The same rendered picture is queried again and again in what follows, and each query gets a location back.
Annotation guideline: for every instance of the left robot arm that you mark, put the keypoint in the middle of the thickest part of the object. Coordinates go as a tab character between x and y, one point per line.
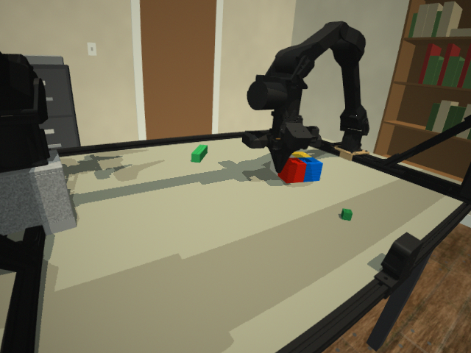
22	143

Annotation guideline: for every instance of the white cube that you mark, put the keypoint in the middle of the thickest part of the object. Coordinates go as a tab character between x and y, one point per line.
272	167

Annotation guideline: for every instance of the green rectangular bar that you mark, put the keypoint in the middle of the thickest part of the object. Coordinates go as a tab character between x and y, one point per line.
198	154

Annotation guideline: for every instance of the yellow cube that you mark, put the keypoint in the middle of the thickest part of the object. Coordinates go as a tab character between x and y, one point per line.
300	154

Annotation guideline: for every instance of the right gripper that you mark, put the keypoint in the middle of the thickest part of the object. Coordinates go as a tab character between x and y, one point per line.
258	140

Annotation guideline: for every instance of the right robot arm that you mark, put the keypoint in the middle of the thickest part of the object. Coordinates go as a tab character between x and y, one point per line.
292	64

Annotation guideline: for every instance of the blue cube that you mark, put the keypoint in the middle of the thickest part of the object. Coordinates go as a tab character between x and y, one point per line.
313	169

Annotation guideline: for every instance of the small green cube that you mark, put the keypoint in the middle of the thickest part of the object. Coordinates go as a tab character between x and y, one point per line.
346	214

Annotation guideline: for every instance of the red cube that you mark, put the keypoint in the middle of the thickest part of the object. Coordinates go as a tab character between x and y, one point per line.
293	171

